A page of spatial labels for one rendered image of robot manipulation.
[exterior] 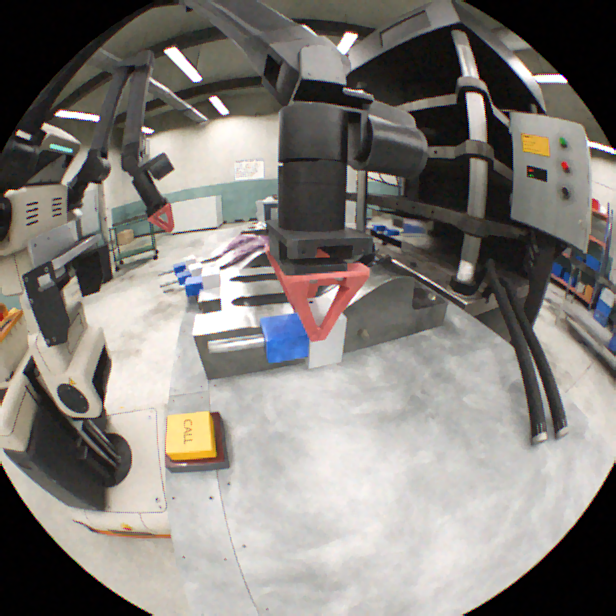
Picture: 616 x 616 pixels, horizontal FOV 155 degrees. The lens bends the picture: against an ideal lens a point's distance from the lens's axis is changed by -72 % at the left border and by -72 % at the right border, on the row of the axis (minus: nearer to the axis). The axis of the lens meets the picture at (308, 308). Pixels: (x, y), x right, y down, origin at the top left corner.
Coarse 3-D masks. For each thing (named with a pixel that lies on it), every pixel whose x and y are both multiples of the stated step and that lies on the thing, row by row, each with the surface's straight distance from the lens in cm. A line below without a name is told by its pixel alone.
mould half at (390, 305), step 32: (224, 288) 49; (256, 288) 48; (384, 288) 41; (416, 288) 59; (224, 320) 38; (256, 320) 37; (352, 320) 41; (384, 320) 45; (416, 320) 51; (224, 352) 38; (256, 352) 38
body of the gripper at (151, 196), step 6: (150, 186) 73; (156, 186) 75; (144, 192) 73; (150, 192) 72; (156, 192) 73; (144, 198) 73; (150, 198) 72; (156, 198) 72; (162, 198) 70; (144, 204) 75; (150, 204) 72; (156, 204) 72; (150, 210) 70
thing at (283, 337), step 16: (320, 304) 25; (272, 320) 25; (288, 320) 25; (320, 320) 22; (256, 336) 24; (272, 336) 22; (288, 336) 22; (304, 336) 23; (336, 336) 24; (272, 352) 23; (288, 352) 23; (304, 352) 24; (320, 352) 24; (336, 352) 25
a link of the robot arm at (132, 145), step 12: (144, 60) 86; (144, 72) 86; (132, 84) 85; (144, 84) 83; (132, 96) 82; (144, 96) 82; (132, 108) 80; (144, 108) 82; (132, 120) 79; (132, 132) 77; (132, 144) 75; (132, 156) 74
